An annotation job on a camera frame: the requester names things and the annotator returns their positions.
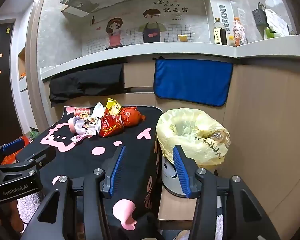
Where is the white plastic bag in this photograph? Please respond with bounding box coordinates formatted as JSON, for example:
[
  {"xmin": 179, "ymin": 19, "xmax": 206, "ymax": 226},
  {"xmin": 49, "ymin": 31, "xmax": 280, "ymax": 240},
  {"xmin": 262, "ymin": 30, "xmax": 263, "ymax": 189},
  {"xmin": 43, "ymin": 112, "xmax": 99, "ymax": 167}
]
[{"xmin": 265, "ymin": 9, "xmax": 290, "ymax": 37}]

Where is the blue towel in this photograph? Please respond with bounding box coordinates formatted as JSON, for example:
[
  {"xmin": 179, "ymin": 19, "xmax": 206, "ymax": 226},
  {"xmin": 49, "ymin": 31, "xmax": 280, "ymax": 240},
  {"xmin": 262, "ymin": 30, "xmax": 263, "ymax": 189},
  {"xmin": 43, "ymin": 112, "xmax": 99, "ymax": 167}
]
[{"xmin": 153, "ymin": 59, "xmax": 234, "ymax": 107}]

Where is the white crumpled tissue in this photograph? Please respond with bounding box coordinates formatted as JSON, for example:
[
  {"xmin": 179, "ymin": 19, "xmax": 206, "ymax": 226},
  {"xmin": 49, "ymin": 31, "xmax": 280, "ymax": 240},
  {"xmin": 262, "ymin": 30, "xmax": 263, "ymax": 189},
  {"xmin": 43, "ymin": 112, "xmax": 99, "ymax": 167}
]
[{"xmin": 92, "ymin": 102, "xmax": 105, "ymax": 118}]

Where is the red snack packet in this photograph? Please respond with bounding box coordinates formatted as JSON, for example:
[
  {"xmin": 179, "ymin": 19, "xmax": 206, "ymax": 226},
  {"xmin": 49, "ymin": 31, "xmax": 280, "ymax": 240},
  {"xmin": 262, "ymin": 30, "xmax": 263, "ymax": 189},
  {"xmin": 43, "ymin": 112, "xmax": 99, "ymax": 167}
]
[{"xmin": 98, "ymin": 115, "xmax": 125, "ymax": 138}]

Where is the small red packet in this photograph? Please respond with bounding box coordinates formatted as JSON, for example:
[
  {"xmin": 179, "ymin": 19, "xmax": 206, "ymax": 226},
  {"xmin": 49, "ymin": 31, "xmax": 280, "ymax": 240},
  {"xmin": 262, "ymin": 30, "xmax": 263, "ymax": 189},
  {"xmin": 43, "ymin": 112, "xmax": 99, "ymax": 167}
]
[{"xmin": 74, "ymin": 107, "xmax": 92, "ymax": 117}]

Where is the white trash bin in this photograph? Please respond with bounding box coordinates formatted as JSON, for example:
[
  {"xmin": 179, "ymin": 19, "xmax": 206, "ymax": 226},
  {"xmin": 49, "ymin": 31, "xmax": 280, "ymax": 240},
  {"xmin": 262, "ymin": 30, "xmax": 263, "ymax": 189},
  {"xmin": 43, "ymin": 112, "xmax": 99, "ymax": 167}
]
[{"xmin": 161, "ymin": 155, "xmax": 190, "ymax": 198}]

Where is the pink round foil lid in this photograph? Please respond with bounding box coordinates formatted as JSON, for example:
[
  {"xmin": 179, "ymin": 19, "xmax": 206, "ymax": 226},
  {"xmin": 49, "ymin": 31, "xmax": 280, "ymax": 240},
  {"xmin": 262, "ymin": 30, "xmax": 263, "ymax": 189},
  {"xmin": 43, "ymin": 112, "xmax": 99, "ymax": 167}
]
[{"xmin": 71, "ymin": 133, "xmax": 94, "ymax": 143}]

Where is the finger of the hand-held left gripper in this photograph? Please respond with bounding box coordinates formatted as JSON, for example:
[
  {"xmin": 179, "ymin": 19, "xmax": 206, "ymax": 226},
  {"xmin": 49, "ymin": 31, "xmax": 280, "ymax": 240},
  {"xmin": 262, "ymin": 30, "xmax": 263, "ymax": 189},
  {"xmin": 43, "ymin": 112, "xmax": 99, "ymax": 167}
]
[
  {"xmin": 0, "ymin": 145, "xmax": 57, "ymax": 178},
  {"xmin": 0, "ymin": 138, "xmax": 25, "ymax": 165}
]

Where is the black mat with pink print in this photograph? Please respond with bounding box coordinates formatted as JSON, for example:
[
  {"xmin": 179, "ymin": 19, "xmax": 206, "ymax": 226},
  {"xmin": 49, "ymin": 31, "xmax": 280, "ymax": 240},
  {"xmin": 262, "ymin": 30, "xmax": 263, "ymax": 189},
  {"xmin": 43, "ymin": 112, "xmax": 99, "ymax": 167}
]
[{"xmin": 15, "ymin": 105, "xmax": 164, "ymax": 238}]

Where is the white vented appliance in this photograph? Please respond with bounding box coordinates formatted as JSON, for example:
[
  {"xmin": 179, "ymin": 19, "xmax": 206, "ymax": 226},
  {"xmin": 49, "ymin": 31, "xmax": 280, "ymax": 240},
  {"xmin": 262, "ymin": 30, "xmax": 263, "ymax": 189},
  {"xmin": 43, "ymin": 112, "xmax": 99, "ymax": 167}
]
[{"xmin": 209, "ymin": 0, "xmax": 232, "ymax": 34}]

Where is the yellow snack packet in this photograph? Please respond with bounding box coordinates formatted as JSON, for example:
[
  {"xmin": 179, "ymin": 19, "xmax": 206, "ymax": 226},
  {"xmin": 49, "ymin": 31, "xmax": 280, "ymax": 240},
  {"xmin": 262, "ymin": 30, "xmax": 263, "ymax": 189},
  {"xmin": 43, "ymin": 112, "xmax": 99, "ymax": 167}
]
[{"xmin": 104, "ymin": 98, "xmax": 123, "ymax": 117}]

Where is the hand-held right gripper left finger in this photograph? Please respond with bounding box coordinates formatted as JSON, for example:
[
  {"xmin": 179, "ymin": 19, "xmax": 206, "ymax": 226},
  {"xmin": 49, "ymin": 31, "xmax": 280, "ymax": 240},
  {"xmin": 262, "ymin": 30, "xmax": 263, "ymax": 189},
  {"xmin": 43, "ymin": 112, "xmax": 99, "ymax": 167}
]
[{"xmin": 21, "ymin": 145, "xmax": 127, "ymax": 240}]

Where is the yellow-bagged trash bin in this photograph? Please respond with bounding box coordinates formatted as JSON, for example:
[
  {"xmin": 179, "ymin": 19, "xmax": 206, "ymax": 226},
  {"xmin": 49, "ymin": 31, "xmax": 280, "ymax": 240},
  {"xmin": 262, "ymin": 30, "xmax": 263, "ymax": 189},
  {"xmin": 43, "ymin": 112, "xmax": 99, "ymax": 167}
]
[{"xmin": 156, "ymin": 107, "xmax": 231, "ymax": 167}]

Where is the pink plastic cup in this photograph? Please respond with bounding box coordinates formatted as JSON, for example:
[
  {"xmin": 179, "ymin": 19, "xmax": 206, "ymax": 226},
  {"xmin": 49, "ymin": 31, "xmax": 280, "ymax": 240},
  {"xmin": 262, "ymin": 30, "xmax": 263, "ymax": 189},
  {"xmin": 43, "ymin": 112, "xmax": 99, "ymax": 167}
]
[{"xmin": 68, "ymin": 117, "xmax": 87, "ymax": 134}]

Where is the gold printed wrapper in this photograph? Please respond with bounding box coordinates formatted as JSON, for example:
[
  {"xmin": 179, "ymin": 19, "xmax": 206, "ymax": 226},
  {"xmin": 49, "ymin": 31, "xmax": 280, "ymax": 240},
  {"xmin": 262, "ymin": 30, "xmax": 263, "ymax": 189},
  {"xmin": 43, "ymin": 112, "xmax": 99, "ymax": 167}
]
[{"xmin": 81, "ymin": 114, "xmax": 100, "ymax": 128}]

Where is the cartoon wall sticker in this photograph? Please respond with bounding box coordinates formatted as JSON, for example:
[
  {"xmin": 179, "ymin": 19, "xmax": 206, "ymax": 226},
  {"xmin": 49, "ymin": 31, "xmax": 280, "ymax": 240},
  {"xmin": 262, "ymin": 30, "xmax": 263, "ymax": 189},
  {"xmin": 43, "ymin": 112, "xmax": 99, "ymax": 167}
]
[{"xmin": 81, "ymin": 0, "xmax": 208, "ymax": 55}]

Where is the grey kitchen counter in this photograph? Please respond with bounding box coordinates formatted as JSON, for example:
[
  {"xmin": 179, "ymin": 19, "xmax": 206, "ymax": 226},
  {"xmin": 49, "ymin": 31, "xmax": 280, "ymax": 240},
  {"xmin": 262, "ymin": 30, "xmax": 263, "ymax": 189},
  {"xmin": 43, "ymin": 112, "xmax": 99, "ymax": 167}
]
[{"xmin": 40, "ymin": 34, "xmax": 300, "ymax": 82}]

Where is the dark sauce bottle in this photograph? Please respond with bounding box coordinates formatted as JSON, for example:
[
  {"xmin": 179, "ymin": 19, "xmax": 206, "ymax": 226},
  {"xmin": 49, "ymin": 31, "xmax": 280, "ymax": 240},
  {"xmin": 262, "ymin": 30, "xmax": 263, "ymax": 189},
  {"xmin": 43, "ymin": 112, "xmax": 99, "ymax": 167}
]
[{"xmin": 213, "ymin": 17, "xmax": 228, "ymax": 46}]

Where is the orange capped plastic bottle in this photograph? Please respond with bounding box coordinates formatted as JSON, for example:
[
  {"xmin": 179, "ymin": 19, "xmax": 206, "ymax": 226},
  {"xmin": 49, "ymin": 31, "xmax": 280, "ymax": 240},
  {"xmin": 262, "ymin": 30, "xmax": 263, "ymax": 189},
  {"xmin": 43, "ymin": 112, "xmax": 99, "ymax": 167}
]
[{"xmin": 232, "ymin": 17, "xmax": 248, "ymax": 47}]

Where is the metal grater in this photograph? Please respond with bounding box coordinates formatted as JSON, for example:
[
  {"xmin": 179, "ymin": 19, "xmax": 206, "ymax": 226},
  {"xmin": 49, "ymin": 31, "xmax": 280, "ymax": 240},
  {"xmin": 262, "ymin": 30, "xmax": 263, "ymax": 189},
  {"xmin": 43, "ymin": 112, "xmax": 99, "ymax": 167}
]
[{"xmin": 252, "ymin": 2, "xmax": 268, "ymax": 27}]

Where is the black cloth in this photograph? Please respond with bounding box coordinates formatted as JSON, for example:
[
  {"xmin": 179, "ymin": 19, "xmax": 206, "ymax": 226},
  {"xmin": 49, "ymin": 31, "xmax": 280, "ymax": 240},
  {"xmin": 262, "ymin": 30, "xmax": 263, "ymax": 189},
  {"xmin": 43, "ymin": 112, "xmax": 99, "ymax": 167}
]
[{"xmin": 49, "ymin": 64, "xmax": 124, "ymax": 108}]

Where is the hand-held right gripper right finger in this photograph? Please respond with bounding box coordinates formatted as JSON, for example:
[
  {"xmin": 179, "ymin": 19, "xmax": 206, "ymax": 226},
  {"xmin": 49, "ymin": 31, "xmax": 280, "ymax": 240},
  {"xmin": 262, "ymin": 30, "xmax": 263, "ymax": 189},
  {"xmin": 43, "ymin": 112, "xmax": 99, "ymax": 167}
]
[{"xmin": 172, "ymin": 145, "xmax": 282, "ymax": 240}]

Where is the green container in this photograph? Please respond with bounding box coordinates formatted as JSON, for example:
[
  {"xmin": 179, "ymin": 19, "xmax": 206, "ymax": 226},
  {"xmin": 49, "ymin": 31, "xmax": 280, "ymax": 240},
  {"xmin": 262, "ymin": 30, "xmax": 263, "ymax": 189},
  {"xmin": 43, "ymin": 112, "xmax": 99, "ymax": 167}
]
[{"xmin": 264, "ymin": 27, "xmax": 278, "ymax": 39}]

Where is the black refrigerator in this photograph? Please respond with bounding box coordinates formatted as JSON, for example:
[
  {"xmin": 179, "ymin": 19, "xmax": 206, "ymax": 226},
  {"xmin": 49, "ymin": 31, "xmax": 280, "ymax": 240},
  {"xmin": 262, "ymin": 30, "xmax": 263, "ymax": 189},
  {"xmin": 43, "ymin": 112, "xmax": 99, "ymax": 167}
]
[{"xmin": 0, "ymin": 21, "xmax": 24, "ymax": 143}]

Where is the red plastic bag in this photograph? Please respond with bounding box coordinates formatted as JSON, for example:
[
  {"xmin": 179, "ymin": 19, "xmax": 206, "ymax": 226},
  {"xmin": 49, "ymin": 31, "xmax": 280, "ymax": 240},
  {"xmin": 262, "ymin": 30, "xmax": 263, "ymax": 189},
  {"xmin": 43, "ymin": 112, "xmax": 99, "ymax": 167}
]
[{"xmin": 121, "ymin": 107, "xmax": 145, "ymax": 128}]

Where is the person's left hand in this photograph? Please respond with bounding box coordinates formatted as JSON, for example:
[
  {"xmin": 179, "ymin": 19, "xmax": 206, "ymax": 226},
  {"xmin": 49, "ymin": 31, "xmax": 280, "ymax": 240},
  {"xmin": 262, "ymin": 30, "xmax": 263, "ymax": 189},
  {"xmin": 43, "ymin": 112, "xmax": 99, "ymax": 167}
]
[{"xmin": 0, "ymin": 200, "xmax": 24, "ymax": 240}]

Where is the grey fluffy rug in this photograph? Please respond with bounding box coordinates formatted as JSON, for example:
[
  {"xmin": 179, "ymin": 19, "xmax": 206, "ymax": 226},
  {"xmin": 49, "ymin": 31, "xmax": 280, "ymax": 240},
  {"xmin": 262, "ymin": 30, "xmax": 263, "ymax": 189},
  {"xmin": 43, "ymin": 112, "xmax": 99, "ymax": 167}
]
[{"xmin": 16, "ymin": 196, "xmax": 44, "ymax": 224}]

